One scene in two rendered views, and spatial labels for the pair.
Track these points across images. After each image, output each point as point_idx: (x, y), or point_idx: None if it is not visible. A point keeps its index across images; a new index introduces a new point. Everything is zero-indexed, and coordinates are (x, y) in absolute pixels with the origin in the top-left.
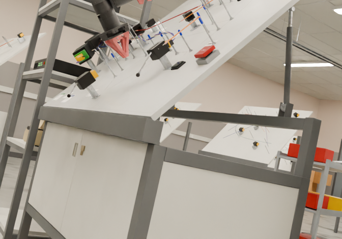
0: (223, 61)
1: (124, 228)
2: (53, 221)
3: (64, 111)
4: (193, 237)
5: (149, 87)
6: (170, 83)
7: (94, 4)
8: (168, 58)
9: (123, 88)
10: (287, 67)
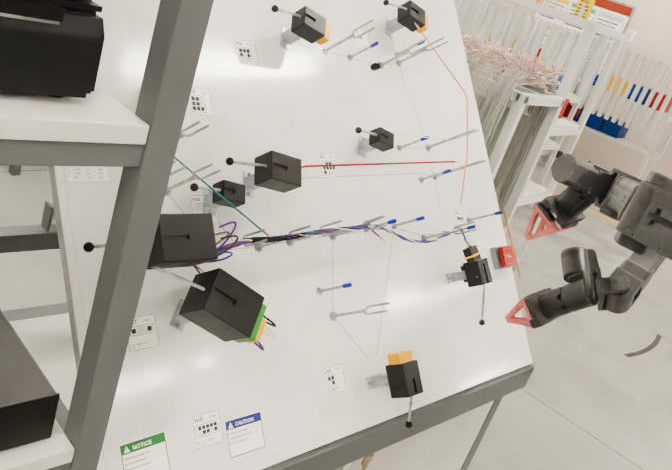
0: None
1: (463, 456)
2: None
3: (325, 456)
4: None
5: (473, 323)
6: (496, 309)
7: (598, 310)
8: (420, 251)
9: (419, 338)
10: None
